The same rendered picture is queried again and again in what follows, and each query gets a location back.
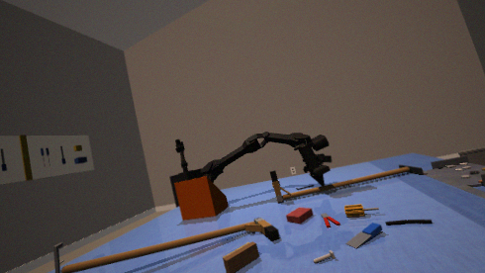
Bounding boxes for scraper with blue handle and grey blade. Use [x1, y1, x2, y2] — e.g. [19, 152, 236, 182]
[345, 223, 382, 248]

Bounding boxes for red-handled pliers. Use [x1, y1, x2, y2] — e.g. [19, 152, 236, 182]
[321, 213, 340, 228]

